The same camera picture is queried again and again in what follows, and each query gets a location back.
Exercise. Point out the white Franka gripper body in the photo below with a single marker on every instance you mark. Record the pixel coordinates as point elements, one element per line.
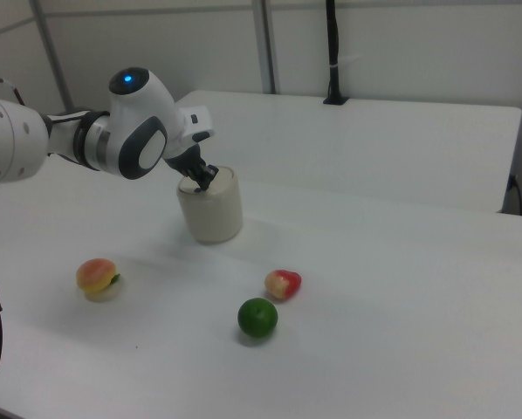
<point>197,122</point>

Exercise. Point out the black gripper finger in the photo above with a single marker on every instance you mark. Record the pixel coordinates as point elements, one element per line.
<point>187,163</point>
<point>206,169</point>

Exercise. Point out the beige garbage bin lid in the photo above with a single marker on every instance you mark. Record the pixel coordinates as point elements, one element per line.
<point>217,183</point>

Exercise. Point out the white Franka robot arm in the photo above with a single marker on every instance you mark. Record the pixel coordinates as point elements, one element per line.
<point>134,131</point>

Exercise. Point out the white round garbage bin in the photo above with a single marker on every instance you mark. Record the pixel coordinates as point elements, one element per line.
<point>213,214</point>

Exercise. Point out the red toy strawberry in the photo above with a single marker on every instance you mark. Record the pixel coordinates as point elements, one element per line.
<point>283,283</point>

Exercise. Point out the orange toy peach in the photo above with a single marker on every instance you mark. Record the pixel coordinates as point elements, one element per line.
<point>96,275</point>

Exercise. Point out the black pole with clamp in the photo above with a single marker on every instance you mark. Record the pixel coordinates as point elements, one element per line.
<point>334,52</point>

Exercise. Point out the green toy lime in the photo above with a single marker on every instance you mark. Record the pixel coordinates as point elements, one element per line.
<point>257,317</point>

